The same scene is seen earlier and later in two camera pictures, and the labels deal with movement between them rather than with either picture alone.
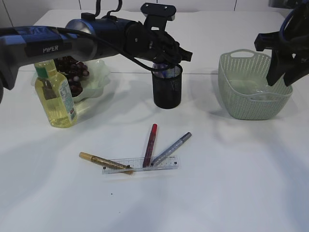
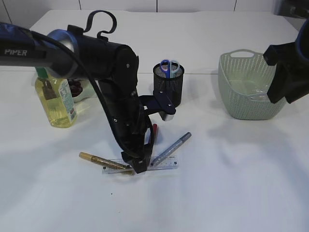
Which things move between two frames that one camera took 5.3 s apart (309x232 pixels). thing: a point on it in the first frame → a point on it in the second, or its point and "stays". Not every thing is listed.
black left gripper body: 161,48 → 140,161
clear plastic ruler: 166,163 stays
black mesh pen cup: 167,85 stays
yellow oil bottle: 55,95 stays
